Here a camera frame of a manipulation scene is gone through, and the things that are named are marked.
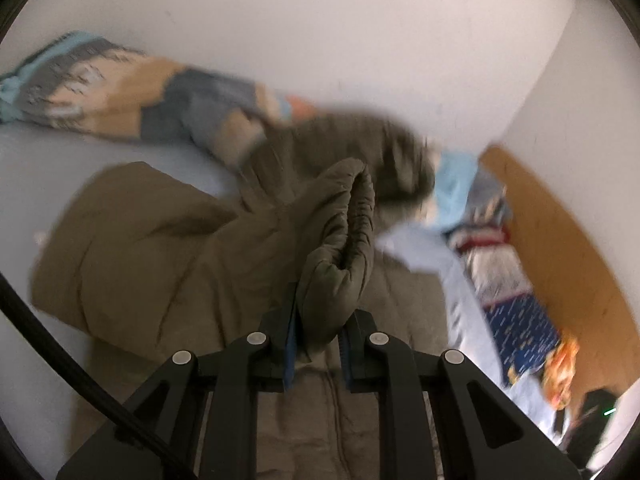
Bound olive green puffer jacket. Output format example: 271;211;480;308
29;112;452;480

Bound black cable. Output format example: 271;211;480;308
0;271;137;430

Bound wooden headboard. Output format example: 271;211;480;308
480;145;639;412

